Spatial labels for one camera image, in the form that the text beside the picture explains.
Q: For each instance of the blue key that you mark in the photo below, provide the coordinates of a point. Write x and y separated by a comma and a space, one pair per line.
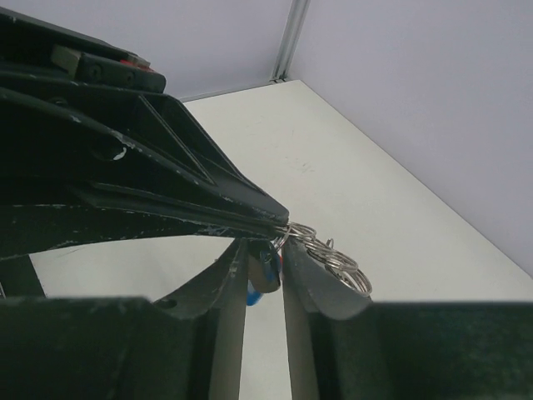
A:
264, 270

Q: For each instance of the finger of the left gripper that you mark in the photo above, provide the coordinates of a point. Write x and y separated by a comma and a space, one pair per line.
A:
51, 205

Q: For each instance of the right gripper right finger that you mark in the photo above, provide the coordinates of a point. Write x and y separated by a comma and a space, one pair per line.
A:
342, 345

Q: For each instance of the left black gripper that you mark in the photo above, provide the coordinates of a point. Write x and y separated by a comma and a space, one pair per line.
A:
140, 143

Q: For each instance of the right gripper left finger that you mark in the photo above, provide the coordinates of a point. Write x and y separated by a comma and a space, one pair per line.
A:
187, 345

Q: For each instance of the left aluminium frame post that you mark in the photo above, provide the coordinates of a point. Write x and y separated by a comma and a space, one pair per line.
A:
289, 41

